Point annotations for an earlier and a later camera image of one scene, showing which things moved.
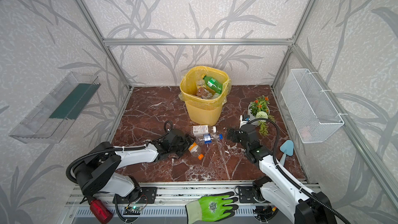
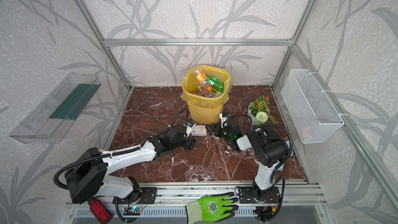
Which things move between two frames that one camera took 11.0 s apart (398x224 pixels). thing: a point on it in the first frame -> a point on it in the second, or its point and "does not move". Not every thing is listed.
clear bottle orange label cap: x=196 y=151 -> x=202 y=78
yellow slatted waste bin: x=200 y=111 does not move
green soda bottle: x=216 y=86 does not move
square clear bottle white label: x=202 y=129 does not move
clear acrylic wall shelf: x=50 y=121 does not move
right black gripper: x=237 y=134 -> x=219 y=130
